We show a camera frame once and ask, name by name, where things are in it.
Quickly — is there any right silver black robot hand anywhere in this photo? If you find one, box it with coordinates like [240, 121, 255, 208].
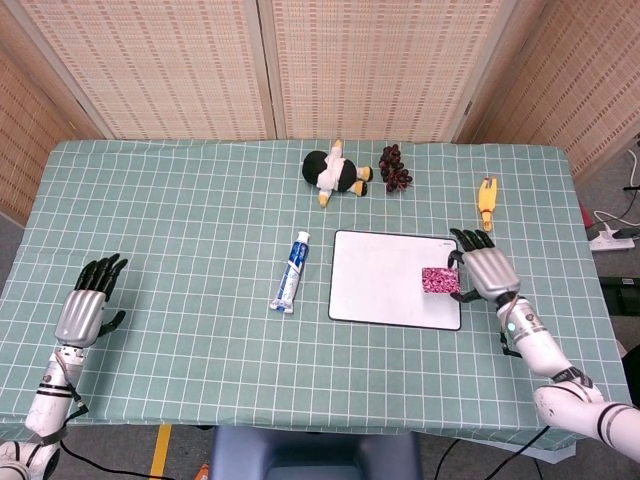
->
[447, 228, 521, 305]

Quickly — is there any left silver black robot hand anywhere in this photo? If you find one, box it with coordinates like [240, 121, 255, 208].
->
[53, 253, 129, 348]

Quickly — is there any pink patterned cube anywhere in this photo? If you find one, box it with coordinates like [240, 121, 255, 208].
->
[421, 266, 461, 295]

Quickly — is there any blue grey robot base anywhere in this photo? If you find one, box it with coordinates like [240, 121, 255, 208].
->
[209, 425, 424, 480]

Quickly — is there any yellow rubber chicken toy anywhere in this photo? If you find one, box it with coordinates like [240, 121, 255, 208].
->
[476, 175, 500, 233]

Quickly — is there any white board with black rim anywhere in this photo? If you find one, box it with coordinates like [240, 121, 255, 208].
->
[327, 229, 463, 332]

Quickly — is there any white power strip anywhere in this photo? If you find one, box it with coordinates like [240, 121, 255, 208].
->
[588, 230, 635, 252]

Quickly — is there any green checked tablecloth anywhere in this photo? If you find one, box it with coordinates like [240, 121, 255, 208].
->
[0, 138, 631, 454]

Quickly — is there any black floor box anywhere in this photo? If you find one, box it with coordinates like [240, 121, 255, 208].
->
[599, 276, 640, 315]

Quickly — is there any dark red grape bunch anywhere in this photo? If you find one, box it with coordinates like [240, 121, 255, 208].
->
[378, 143, 415, 193]

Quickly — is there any yellow floor tape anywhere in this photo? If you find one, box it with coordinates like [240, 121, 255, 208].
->
[149, 423, 174, 480]

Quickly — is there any black white penguin plush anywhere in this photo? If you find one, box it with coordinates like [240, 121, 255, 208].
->
[301, 138, 375, 209]

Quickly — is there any blue white toothpaste tube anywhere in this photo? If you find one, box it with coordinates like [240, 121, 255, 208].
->
[269, 230, 311, 315]

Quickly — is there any bamboo folding screen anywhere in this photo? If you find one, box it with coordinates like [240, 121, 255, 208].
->
[0, 0, 640, 226]

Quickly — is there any white power cable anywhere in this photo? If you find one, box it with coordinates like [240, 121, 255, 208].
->
[593, 208, 632, 236]

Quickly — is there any black floor cable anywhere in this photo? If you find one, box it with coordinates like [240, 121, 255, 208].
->
[59, 442, 166, 480]
[433, 424, 551, 480]

